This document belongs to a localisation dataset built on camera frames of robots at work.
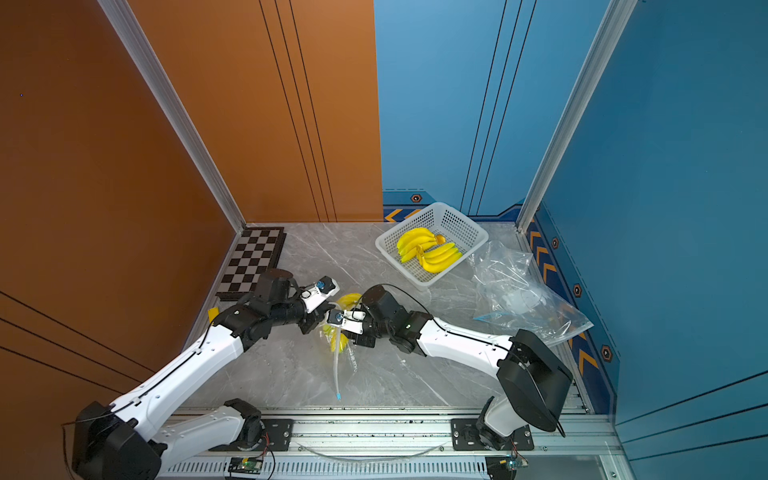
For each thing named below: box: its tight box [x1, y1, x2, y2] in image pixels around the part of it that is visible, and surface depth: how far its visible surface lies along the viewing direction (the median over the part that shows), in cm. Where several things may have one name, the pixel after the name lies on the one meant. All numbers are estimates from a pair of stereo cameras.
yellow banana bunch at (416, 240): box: [396, 227, 446, 263], surface depth 107 cm
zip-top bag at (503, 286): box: [472, 241, 552, 319], surface depth 94 cm
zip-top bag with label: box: [320, 293, 362, 401], surface depth 75 cm
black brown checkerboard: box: [215, 227, 287, 301], surface depth 107 cm
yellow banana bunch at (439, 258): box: [417, 243, 462, 274], surface depth 105 cm
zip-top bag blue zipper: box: [475, 282, 594, 346], surface depth 91 cm
